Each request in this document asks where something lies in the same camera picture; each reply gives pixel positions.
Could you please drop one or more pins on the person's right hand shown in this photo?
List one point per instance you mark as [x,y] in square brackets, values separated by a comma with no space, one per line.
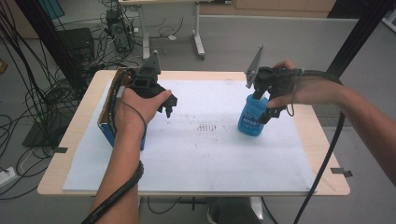
[314,91]

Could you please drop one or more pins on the white power strip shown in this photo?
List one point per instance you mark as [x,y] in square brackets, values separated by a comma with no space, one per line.
[6,177]

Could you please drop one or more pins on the computer tower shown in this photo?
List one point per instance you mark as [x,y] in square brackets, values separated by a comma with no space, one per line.
[120,31]

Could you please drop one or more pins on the person's left hand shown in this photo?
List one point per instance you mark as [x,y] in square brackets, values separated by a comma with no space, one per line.
[137,109]

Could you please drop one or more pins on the person's leg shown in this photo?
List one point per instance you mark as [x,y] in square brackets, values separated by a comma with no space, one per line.
[233,211]

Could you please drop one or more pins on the white desk frame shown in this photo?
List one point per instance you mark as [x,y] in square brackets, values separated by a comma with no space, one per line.
[198,34]

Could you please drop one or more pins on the blue plastic bottle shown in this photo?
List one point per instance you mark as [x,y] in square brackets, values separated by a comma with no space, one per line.
[250,119]

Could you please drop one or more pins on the dark floor mat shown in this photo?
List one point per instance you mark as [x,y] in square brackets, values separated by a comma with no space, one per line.
[40,137]

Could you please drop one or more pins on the teal panel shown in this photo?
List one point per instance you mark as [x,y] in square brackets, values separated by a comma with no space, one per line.
[53,7]

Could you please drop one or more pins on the black metal post with base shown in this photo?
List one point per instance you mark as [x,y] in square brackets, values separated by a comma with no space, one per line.
[358,34]

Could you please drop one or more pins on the white paper sheet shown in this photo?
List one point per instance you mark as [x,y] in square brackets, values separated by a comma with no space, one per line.
[202,161]

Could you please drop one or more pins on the blue cardboard box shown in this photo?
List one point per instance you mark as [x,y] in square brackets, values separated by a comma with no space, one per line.
[107,130]

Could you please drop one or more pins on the grey floor mat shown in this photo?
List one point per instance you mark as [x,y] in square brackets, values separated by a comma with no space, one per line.
[327,115]

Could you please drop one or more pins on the black tape strip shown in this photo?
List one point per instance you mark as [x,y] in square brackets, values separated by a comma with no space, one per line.
[341,172]
[61,150]

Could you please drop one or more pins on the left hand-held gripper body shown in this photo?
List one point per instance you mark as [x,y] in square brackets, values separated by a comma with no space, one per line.
[146,79]

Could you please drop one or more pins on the black equipment box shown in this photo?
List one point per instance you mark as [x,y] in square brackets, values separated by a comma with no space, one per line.
[76,43]

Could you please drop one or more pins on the wooden cabinet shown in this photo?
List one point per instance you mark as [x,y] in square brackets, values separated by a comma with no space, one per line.
[280,6]

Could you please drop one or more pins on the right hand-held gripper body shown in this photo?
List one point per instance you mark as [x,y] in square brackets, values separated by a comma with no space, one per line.
[275,81]

